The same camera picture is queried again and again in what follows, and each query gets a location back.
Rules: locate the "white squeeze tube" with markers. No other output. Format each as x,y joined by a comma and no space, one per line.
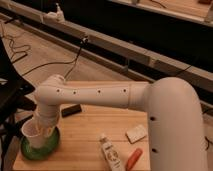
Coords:
111,154

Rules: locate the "long metal rail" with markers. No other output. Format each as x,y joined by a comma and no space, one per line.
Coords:
155,44

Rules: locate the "black chair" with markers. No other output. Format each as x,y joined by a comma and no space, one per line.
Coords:
12,97

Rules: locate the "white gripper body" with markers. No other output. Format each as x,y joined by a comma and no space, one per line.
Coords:
46,125

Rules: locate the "white rectangular sponge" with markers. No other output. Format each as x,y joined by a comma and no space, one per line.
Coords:
137,133

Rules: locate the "white object on rail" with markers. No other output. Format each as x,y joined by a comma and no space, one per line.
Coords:
58,15

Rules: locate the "black rectangular block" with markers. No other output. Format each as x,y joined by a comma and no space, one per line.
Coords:
71,110

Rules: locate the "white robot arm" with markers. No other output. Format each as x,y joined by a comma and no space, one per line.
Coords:
175,120

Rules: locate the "wooden board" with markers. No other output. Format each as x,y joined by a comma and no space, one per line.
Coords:
77,149

